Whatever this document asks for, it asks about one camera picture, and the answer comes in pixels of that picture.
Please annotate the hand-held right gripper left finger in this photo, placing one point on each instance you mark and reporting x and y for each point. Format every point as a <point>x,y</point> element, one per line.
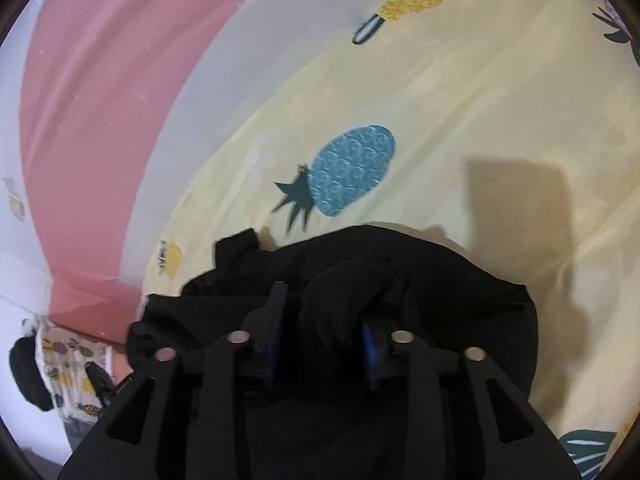
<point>270,360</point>

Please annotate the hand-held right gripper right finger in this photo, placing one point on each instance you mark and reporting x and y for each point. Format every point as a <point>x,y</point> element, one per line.
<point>367,355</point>

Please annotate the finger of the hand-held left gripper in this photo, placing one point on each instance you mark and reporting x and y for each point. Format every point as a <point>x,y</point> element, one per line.
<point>98,382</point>

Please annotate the black jacket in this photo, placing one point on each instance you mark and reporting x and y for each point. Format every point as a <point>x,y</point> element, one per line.
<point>450,285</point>

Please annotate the white pineapple print cloth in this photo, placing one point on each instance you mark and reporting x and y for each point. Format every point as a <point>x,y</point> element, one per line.
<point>62,360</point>

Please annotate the black bag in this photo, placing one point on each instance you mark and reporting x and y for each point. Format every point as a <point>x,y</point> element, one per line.
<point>27,375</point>

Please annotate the yellow pineapple print bed sheet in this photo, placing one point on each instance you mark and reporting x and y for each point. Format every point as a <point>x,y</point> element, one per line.
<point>450,110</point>

